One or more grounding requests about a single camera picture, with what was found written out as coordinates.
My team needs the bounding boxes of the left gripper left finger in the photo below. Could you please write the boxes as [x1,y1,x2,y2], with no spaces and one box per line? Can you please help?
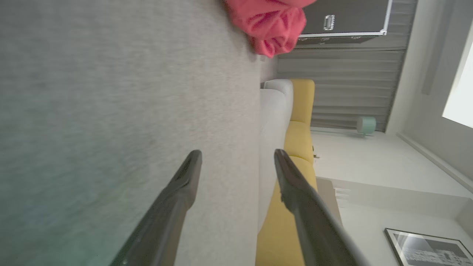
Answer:
[110,150,203,266]

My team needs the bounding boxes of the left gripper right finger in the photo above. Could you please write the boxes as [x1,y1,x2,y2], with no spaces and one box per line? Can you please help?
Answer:
[274,149,372,266]

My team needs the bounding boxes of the red white basketball jersey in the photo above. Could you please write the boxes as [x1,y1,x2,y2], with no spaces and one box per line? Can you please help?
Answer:
[223,0,318,58]

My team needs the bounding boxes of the yellow sofa backrest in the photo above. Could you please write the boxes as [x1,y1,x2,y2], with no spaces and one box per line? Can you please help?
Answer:
[255,79,319,266]

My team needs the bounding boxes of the mint green lamp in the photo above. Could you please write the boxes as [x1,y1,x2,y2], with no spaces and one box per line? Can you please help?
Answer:
[356,116,377,136]

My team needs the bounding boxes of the grey sofa seat section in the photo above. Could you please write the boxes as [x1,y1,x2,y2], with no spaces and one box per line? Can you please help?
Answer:
[258,79,294,234]

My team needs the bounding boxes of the black framed picture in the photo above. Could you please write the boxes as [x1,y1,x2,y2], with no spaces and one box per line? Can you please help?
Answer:
[384,228,473,266]

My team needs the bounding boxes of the grey fabric sofa seat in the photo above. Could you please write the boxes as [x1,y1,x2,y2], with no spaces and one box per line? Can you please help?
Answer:
[0,0,278,266]

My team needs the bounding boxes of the grey curtain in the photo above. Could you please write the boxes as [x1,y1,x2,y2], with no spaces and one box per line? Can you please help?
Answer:
[277,0,418,133]

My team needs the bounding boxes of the bright window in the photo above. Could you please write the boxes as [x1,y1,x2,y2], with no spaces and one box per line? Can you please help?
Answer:
[442,39,473,129]

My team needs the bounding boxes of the black flight case silver edges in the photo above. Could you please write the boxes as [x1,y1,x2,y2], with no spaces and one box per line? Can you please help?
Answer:
[296,0,393,45]

